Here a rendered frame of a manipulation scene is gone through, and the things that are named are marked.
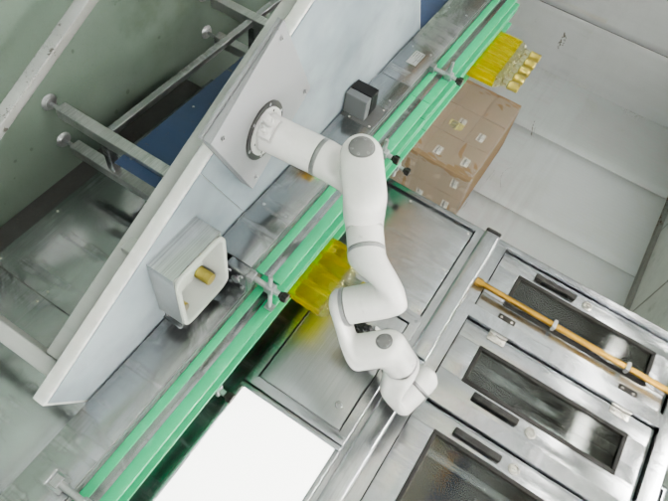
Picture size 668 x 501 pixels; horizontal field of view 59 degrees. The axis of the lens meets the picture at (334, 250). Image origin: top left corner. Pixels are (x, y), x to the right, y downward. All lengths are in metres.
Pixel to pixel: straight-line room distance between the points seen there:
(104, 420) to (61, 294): 0.56
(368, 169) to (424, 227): 0.89
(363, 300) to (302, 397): 0.54
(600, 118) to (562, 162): 0.97
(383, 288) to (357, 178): 0.24
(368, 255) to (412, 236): 0.85
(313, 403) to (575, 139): 5.99
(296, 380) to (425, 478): 0.45
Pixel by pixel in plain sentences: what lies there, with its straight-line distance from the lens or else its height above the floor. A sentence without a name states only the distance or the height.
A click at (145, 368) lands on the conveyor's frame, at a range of 1.60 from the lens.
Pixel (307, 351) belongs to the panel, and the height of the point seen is 1.08.
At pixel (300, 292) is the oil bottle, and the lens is 1.70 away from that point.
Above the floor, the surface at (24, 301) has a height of 0.29.
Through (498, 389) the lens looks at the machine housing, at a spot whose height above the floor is 1.62.
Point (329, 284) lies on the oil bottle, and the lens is 1.72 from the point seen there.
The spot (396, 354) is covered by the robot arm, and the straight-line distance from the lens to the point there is 1.32.
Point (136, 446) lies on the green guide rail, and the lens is 1.56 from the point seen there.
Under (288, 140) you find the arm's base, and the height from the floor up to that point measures 0.87.
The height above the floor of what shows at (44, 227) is 0.13.
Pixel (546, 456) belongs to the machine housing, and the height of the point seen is 1.82.
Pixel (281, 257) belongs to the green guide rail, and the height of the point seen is 0.92.
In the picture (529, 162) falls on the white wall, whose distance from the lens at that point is 6.85.
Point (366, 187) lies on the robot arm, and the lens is 1.25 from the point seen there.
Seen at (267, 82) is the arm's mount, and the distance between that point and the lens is 1.41.
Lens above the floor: 1.39
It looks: 13 degrees down
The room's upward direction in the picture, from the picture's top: 121 degrees clockwise
